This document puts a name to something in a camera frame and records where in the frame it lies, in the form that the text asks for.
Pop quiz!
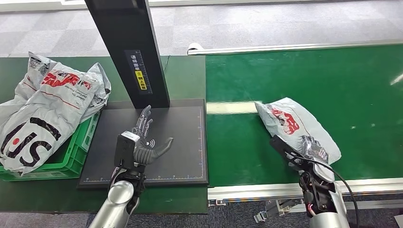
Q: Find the aluminium conveyor side rail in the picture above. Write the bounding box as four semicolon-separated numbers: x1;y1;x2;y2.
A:
207;177;403;202
188;39;403;57

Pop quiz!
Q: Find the black scale column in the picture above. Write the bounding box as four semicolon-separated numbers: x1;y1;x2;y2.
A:
84;0;171;110

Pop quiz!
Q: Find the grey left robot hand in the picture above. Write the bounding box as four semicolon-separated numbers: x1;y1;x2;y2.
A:
132;104;175;166

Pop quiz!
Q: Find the black weighing scale platform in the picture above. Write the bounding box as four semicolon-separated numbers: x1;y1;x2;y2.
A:
77;98;210;190

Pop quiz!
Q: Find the metal conveyor support bracket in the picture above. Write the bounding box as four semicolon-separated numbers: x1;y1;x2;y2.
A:
253;199;287;223

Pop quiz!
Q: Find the small crumpled grey mailer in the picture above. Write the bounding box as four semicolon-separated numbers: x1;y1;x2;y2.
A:
80;62;112;124

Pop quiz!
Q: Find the grey mailer package red print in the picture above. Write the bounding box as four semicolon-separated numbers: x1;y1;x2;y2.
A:
254;97;343;165

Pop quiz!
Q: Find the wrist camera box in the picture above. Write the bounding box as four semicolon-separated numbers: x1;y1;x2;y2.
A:
269;135;304;168
114;131;141;171

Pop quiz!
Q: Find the black and yellow column label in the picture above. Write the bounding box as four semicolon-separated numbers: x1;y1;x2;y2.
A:
124;49;154;95

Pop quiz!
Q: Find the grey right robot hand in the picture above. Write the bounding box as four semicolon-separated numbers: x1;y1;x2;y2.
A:
298;135;330;165

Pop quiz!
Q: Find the green conveyor belt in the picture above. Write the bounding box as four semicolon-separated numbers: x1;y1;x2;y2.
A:
205;43;403;188

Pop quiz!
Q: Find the aluminium conveyor lower crossbar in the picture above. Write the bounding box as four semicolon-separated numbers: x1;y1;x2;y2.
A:
344;199;403;211

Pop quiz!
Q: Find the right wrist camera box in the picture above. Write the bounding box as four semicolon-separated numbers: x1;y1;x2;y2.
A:
269;135;304;168

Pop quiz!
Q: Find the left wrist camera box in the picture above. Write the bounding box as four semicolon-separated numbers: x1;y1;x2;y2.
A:
114;131;141;171

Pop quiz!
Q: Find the grey mailer with QR codes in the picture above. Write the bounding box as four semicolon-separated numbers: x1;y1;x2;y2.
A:
14;51;59;101

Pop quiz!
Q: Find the green plastic basket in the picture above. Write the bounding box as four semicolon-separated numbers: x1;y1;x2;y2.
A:
0;112;101;182

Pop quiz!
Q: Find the white conveyor roller end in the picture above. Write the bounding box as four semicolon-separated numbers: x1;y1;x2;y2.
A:
187;42;206;55

